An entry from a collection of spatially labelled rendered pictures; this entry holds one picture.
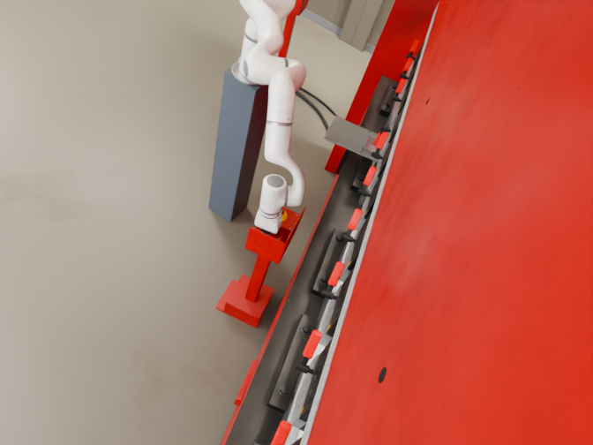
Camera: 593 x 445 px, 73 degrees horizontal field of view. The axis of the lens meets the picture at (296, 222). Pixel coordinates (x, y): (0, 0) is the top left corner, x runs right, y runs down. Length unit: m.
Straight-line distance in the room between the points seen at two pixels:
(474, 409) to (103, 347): 2.06
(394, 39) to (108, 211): 1.94
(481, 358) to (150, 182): 2.61
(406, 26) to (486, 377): 2.32
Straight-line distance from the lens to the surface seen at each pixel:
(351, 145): 1.80
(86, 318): 2.33
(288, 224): 1.69
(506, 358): 0.29
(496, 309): 0.32
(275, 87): 1.40
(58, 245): 2.58
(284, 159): 1.42
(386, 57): 2.60
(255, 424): 1.25
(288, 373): 1.27
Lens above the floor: 2.09
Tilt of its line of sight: 50 degrees down
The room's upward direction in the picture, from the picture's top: 22 degrees clockwise
